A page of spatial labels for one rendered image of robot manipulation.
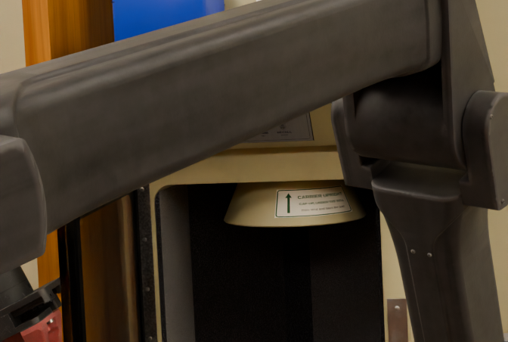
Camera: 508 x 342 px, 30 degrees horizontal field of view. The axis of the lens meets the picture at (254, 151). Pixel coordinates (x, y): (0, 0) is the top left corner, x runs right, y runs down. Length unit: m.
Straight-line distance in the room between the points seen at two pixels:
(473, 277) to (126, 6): 0.52
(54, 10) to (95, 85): 0.72
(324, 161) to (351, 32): 0.60
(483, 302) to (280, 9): 0.28
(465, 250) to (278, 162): 0.49
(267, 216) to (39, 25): 0.33
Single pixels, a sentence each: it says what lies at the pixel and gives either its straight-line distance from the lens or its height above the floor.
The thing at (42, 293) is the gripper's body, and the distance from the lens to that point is 0.89.
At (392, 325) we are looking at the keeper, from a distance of 1.09.
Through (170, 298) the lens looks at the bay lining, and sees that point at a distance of 1.15.
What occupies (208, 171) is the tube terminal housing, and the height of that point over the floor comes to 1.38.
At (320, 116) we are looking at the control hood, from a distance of 1.01.
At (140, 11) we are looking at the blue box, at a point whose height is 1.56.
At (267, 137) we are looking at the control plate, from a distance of 1.04.
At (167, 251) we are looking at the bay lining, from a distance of 1.14.
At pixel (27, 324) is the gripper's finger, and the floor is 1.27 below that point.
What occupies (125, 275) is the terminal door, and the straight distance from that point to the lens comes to 1.03.
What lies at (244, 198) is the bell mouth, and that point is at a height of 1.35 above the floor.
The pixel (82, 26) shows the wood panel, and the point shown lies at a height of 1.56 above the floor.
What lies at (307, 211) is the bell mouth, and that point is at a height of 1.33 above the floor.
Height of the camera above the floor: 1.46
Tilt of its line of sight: 3 degrees down
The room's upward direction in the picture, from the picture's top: 3 degrees counter-clockwise
